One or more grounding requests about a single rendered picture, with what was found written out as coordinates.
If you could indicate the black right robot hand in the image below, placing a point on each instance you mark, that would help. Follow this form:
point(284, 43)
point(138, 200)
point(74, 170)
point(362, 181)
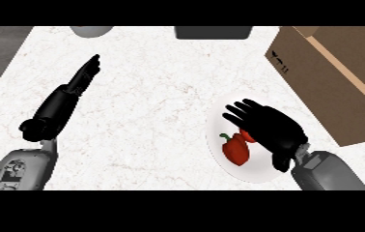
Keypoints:
point(274, 128)

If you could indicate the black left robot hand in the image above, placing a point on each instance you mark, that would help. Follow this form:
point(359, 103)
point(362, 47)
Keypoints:
point(56, 108)

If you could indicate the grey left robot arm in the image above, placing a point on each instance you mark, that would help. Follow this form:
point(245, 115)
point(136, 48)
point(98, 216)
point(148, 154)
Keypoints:
point(30, 168)

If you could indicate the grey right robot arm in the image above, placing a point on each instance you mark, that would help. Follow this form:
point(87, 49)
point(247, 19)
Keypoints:
point(325, 171)

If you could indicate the red tomato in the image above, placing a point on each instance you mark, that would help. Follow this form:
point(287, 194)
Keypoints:
point(247, 136)

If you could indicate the white plate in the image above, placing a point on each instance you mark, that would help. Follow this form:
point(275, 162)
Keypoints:
point(228, 165)

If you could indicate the brown cardboard box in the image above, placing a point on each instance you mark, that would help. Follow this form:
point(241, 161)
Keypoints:
point(322, 81)

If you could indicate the red bell pepper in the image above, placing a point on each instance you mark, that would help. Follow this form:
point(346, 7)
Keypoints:
point(235, 150)

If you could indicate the grey round bowl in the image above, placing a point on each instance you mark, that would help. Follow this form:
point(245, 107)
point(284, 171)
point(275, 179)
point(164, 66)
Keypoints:
point(90, 31)

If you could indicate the dark grey rectangular appliance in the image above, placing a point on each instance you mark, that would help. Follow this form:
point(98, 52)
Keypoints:
point(213, 32)

